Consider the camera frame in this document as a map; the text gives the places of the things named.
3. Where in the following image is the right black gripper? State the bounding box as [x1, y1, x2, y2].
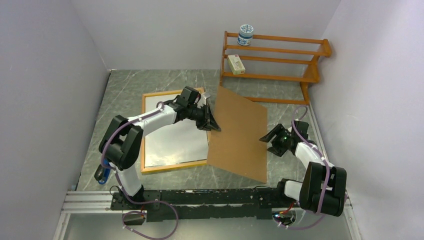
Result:
[259, 124, 293, 158]

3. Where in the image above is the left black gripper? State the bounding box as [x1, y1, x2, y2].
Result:
[186, 103, 221, 133]

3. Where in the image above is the brown cardboard backing board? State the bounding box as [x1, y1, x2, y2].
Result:
[206, 86, 268, 183]

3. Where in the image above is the yellow wooden photo frame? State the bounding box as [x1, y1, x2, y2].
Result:
[140, 87, 213, 175]

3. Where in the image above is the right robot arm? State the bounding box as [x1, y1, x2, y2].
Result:
[259, 120, 347, 217]

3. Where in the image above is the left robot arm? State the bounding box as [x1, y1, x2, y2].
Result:
[94, 86, 221, 210]

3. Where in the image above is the small white green box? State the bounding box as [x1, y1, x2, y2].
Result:
[227, 54, 246, 75]

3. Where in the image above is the orange wooden shelf rack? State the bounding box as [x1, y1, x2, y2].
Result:
[219, 31, 333, 105]

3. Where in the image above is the blue white jar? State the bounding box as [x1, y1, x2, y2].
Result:
[237, 24, 254, 46]

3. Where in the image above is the blue stapler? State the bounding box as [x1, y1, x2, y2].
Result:
[94, 158, 112, 185]

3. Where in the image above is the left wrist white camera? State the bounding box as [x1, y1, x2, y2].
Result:
[199, 92, 211, 104]

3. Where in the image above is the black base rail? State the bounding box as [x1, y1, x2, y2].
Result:
[110, 187, 294, 222]

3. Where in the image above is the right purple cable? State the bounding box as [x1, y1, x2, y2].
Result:
[273, 202, 327, 231]

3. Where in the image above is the purple cable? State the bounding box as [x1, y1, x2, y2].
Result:
[121, 198, 180, 240]
[273, 202, 327, 231]

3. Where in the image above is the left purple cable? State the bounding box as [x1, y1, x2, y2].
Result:
[121, 198, 180, 240]

